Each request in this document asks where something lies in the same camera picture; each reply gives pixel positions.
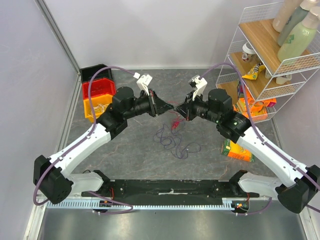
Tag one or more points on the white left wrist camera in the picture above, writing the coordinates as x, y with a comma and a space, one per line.
143, 82

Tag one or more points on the orange snack boxes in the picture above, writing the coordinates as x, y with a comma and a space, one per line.
258, 108

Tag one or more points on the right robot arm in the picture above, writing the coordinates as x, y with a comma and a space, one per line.
294, 184

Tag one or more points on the colourful small carton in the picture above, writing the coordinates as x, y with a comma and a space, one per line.
242, 90

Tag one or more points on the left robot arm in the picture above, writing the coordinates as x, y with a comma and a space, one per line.
54, 176

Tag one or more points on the green lotion bottle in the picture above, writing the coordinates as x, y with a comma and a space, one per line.
300, 37

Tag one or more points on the green orange box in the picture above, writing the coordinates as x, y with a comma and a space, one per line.
234, 150

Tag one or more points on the small white bottle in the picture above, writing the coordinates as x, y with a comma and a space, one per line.
280, 80

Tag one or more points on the grey green bottle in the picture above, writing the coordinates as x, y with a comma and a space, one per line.
297, 16

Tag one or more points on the beige bottle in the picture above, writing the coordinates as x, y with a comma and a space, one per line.
284, 13

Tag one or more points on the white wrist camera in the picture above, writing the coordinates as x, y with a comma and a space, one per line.
143, 82
198, 85

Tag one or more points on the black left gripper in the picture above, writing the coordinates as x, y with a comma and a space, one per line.
157, 105

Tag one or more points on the red plastic bin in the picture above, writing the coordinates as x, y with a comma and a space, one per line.
100, 86

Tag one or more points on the paper coffee cup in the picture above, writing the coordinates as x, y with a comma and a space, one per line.
248, 53

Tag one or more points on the yellow snack bag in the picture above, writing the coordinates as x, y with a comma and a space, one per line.
254, 71

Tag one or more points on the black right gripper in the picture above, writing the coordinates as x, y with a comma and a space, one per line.
188, 107

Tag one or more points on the yellow plastic bin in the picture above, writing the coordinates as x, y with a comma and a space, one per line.
99, 103

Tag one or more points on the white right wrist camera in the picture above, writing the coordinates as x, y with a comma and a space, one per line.
198, 85

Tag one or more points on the slotted cable duct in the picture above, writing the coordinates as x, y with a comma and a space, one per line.
99, 204

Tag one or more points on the white wire shelf rack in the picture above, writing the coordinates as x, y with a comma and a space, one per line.
255, 27

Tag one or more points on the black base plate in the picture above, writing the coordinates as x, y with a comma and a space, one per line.
172, 191

